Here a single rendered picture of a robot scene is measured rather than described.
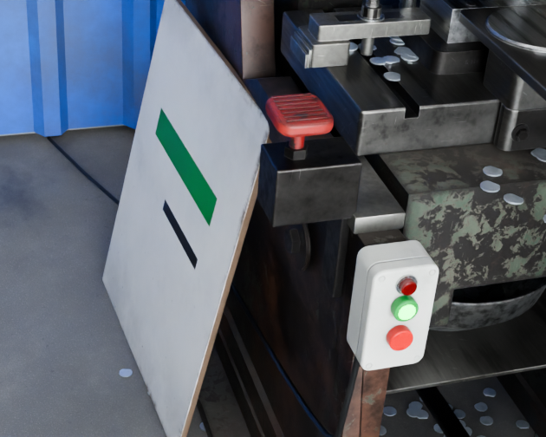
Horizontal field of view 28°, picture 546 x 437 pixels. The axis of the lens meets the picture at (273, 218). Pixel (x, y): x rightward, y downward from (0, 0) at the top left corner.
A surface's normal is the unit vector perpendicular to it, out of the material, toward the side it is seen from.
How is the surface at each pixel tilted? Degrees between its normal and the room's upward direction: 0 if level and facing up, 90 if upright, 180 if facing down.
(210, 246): 78
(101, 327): 0
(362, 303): 90
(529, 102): 90
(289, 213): 90
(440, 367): 0
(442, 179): 0
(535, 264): 90
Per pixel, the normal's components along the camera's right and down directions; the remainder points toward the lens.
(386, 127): 0.29, 0.54
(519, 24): 0.07, -0.84
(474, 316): 0.13, 0.75
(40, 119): -0.58, 0.41
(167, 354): -0.90, -0.04
